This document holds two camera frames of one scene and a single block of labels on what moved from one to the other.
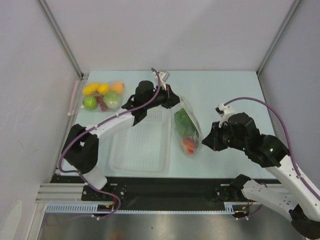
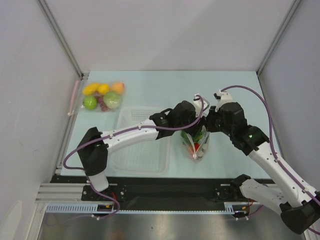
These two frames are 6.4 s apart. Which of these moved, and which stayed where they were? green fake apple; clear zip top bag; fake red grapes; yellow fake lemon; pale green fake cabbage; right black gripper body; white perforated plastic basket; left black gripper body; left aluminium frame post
Moved: right black gripper body; clear zip top bag; left black gripper body
Stayed: green fake apple; pale green fake cabbage; white perforated plastic basket; fake red grapes; yellow fake lemon; left aluminium frame post
